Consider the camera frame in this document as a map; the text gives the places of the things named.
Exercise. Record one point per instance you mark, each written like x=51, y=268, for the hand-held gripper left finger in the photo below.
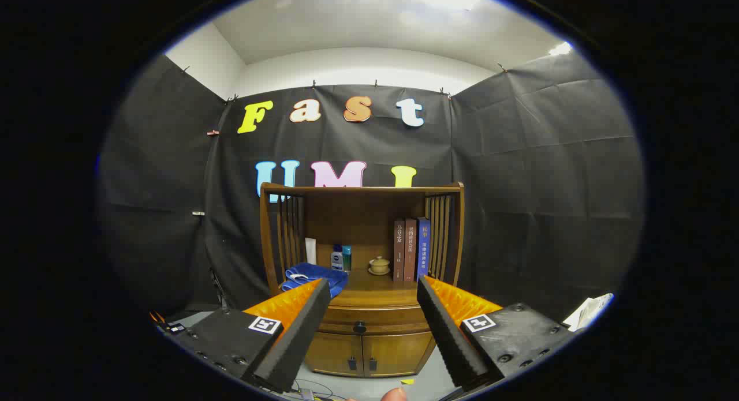
x=300, y=337

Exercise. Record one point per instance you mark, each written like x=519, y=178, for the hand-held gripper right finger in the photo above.
x=447, y=337

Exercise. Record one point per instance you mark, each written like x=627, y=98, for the wooden drawer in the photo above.
x=381, y=317

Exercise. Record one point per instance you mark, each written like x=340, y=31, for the wooden cabinet door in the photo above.
x=332, y=352
x=398, y=352

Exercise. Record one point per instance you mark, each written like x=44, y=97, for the wooden countertop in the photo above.
x=369, y=285

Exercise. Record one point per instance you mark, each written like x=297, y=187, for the wooden cabinet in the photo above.
x=358, y=216

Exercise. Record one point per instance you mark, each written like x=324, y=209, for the small white adapter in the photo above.
x=307, y=394

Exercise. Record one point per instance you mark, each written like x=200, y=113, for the folded blue towel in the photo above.
x=314, y=272

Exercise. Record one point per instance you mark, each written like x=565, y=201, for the blue and white lotion bottle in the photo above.
x=337, y=259

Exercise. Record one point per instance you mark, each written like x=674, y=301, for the white tube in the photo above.
x=310, y=251

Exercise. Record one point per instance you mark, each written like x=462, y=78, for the teal bottle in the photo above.
x=347, y=258

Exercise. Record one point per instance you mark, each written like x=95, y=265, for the blue book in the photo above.
x=423, y=248

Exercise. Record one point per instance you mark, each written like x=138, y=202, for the reddish brown book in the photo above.
x=410, y=251

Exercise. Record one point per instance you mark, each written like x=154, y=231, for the beige lidded teacup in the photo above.
x=380, y=265

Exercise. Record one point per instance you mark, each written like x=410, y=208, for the dark brown book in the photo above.
x=399, y=251

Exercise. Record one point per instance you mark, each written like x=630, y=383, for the small black electronic box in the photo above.
x=172, y=327

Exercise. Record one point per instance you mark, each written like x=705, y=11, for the white crumpled paper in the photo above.
x=588, y=313

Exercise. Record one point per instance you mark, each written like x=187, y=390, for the black backdrop cloth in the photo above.
x=519, y=187

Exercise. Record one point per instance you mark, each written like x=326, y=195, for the small ceiling light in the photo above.
x=560, y=48

